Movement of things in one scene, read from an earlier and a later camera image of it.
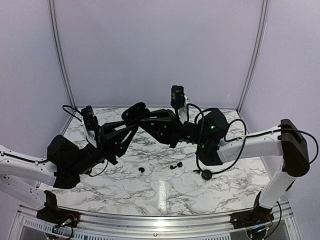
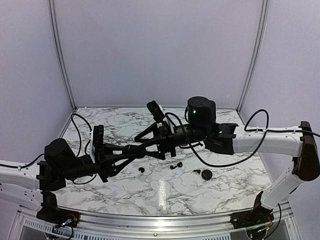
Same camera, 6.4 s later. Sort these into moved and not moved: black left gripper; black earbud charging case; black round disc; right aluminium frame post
Moved: black earbud charging case; black left gripper
Not moved: black round disc; right aluminium frame post
